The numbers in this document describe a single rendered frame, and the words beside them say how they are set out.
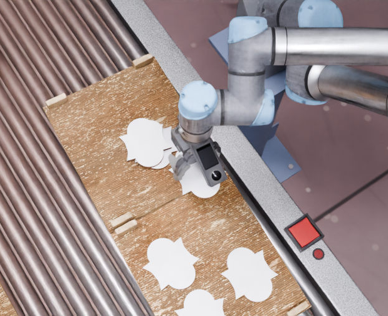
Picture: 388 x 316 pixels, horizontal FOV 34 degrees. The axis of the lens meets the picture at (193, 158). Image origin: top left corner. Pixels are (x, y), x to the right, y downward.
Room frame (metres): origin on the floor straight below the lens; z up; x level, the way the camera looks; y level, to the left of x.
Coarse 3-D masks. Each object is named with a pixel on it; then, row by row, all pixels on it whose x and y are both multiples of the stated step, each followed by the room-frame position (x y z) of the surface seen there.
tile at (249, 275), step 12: (240, 252) 0.41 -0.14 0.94; (252, 252) 0.41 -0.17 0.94; (228, 264) 0.38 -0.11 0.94; (240, 264) 0.38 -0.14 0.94; (252, 264) 0.38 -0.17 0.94; (264, 264) 0.39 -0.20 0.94; (228, 276) 0.34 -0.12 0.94; (240, 276) 0.35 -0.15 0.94; (252, 276) 0.35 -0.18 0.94; (264, 276) 0.35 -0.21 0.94; (240, 288) 0.32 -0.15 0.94; (252, 288) 0.32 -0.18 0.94; (264, 288) 0.32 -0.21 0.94; (252, 300) 0.29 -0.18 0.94
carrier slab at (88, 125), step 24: (120, 72) 0.90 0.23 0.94; (144, 72) 0.91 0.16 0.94; (72, 96) 0.81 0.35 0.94; (96, 96) 0.82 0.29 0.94; (120, 96) 0.82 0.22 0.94; (144, 96) 0.83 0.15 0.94; (168, 96) 0.84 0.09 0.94; (72, 120) 0.73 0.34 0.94; (96, 120) 0.74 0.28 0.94; (120, 120) 0.75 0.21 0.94; (168, 120) 0.76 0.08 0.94; (72, 144) 0.66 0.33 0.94; (96, 144) 0.67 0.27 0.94; (120, 144) 0.68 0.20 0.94; (96, 168) 0.60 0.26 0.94; (120, 168) 0.61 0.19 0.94; (144, 168) 0.61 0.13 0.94; (168, 168) 0.62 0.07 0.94; (96, 192) 0.53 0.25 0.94; (120, 192) 0.54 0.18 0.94; (144, 192) 0.55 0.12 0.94; (168, 192) 0.55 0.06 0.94
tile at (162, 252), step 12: (156, 240) 0.42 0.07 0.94; (168, 240) 0.42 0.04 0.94; (180, 240) 0.43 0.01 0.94; (156, 252) 0.39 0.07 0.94; (168, 252) 0.39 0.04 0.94; (180, 252) 0.39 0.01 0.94; (156, 264) 0.36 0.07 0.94; (168, 264) 0.36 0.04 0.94; (180, 264) 0.36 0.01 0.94; (192, 264) 0.37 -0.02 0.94; (156, 276) 0.33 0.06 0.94; (168, 276) 0.33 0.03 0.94; (180, 276) 0.33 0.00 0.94; (192, 276) 0.34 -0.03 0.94; (180, 288) 0.30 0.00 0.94
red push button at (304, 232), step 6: (300, 222) 0.51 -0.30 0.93; (306, 222) 0.51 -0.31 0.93; (294, 228) 0.49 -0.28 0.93; (300, 228) 0.49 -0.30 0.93; (306, 228) 0.49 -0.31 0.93; (312, 228) 0.50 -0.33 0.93; (294, 234) 0.47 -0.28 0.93; (300, 234) 0.48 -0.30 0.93; (306, 234) 0.48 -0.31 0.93; (312, 234) 0.48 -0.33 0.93; (318, 234) 0.48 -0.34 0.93; (300, 240) 0.46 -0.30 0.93; (306, 240) 0.46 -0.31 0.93; (312, 240) 0.46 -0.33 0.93
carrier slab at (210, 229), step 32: (224, 192) 0.57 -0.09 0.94; (160, 224) 0.46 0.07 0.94; (192, 224) 0.47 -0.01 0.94; (224, 224) 0.48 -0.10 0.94; (256, 224) 0.49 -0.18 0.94; (128, 256) 0.37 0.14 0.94; (224, 256) 0.40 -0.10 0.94; (192, 288) 0.31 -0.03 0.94; (224, 288) 0.32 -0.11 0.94; (288, 288) 0.33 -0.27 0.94
